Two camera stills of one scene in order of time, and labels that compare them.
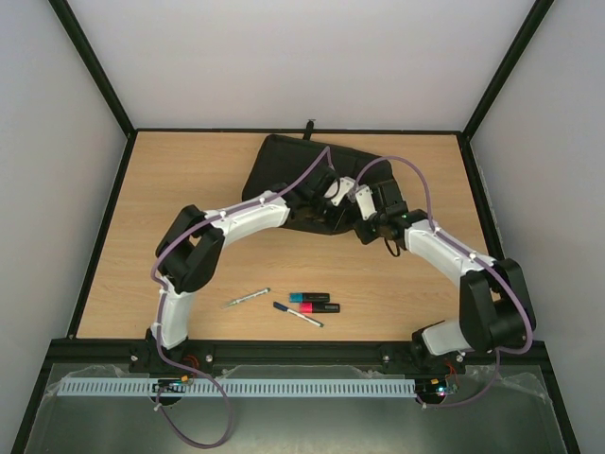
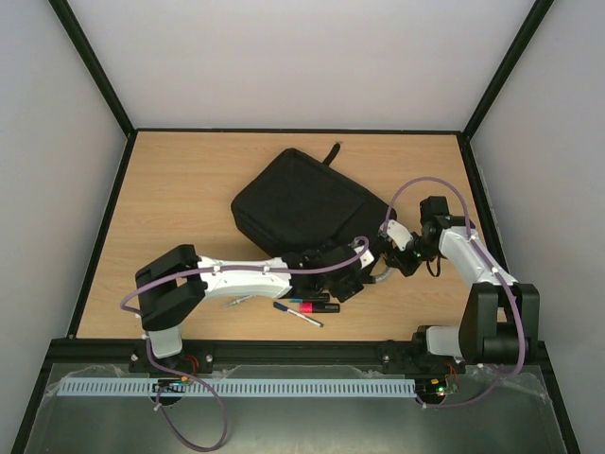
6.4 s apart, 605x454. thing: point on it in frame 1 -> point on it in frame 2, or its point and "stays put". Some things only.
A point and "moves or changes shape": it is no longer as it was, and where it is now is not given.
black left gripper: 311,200 -> 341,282
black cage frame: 133,132 stays put
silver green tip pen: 249,296 stays put
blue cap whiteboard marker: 306,318 stays put
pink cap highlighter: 319,307 stays put
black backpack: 314,178 moves or changes shape
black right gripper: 388,203 -> 405,263
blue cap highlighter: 309,297 stays put
